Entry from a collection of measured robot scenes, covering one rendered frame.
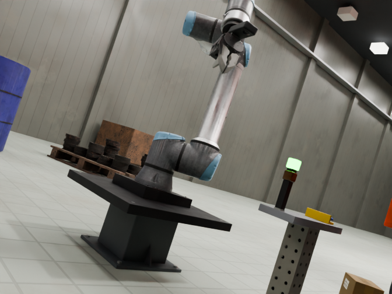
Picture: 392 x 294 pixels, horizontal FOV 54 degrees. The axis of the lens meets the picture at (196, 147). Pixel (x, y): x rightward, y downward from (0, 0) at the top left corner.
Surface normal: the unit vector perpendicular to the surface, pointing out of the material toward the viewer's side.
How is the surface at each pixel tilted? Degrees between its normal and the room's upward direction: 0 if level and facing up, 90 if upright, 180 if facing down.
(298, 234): 90
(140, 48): 90
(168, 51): 90
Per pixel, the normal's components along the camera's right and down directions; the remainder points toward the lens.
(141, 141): 0.74, 0.22
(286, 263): -0.68, -0.26
